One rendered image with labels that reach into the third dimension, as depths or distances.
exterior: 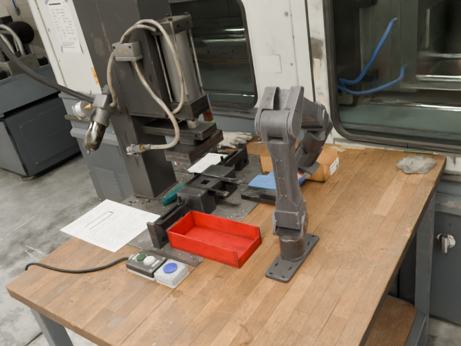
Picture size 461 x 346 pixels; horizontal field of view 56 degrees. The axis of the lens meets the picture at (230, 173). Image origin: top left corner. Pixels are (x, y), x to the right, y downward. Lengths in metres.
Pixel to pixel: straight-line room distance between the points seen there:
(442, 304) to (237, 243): 1.12
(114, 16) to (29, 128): 3.15
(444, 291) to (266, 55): 1.24
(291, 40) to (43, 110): 3.10
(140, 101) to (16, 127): 3.05
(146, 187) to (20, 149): 2.92
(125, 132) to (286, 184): 0.68
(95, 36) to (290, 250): 0.87
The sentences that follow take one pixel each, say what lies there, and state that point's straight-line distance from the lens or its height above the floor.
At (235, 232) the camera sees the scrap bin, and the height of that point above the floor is 0.92.
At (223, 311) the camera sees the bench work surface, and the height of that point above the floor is 0.90.
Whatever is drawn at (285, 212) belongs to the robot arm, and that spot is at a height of 1.05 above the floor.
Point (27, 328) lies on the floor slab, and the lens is 2.79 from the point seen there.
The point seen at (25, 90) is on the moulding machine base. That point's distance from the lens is 4.41.
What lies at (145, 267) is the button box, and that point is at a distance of 1.24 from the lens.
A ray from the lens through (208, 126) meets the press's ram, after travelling 1.36.
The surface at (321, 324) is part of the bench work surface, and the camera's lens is 1.03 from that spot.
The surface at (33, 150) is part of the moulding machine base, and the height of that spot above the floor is 0.30.
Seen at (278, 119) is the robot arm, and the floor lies 1.30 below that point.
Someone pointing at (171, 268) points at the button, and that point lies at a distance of 1.19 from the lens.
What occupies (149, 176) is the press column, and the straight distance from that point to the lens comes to 1.57.
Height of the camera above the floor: 1.67
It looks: 27 degrees down
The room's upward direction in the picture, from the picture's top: 11 degrees counter-clockwise
